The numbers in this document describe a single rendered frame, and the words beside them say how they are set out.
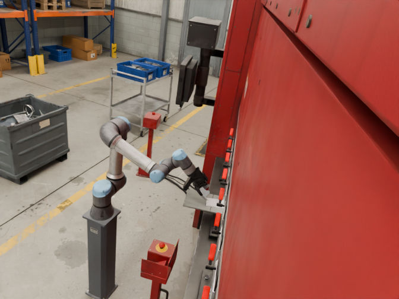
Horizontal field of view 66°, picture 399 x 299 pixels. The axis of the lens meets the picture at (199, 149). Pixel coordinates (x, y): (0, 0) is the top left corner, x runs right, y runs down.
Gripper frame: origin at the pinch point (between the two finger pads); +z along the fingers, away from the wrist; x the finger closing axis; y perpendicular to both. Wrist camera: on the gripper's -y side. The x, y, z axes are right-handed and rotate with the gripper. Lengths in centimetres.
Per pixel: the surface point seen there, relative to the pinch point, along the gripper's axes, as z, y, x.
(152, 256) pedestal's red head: 5.9, -39.4, -26.5
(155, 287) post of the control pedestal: 26, -51, -30
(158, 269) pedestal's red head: 7, -34, -37
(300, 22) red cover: -91, 70, -118
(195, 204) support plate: 0.0, -7.2, -4.6
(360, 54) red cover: -93, 68, -140
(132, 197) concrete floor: 38, -120, 121
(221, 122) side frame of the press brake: -5, 18, 86
